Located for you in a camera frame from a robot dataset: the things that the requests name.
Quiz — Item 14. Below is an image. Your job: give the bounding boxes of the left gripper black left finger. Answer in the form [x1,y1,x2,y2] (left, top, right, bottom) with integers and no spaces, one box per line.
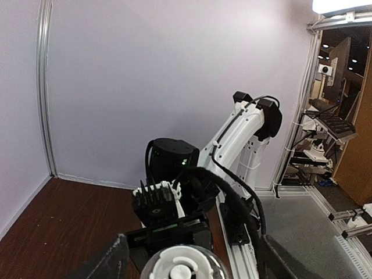
[65,234,130,278]

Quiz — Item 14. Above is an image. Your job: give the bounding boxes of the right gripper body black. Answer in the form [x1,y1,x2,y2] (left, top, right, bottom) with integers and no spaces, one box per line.
[126,212,212,262]

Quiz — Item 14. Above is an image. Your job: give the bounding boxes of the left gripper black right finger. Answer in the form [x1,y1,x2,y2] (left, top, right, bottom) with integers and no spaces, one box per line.
[256,234,321,278]

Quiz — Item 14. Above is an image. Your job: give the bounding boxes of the white cap of clear bottle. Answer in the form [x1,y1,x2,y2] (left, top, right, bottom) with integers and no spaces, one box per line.
[140,245,230,279]

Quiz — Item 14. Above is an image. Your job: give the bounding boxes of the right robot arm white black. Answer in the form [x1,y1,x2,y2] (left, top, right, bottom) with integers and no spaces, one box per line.
[127,91,282,270]

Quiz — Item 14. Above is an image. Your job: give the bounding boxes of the background keyboard on stand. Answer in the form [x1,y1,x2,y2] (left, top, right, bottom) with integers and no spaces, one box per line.
[314,113,357,144]

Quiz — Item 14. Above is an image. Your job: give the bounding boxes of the ceiling light panel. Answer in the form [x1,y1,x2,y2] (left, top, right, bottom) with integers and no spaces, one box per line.
[312,0,371,15]

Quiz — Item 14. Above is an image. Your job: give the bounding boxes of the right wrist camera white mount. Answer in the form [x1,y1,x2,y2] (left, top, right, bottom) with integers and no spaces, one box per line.
[132,181,185,227]

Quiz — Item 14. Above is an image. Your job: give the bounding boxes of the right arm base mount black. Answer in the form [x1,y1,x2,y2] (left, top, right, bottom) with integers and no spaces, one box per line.
[219,198,261,245]

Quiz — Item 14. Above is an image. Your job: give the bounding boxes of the right aluminium frame post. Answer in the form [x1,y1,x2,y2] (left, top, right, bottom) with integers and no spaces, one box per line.
[272,14,324,199]

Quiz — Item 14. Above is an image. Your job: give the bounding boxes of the aluminium frame post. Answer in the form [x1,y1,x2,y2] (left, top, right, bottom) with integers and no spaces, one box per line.
[272,14,324,199]
[35,0,58,177]

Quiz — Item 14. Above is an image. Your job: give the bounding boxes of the left aluminium frame post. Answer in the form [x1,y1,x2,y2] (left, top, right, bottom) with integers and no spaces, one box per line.
[35,0,58,177]

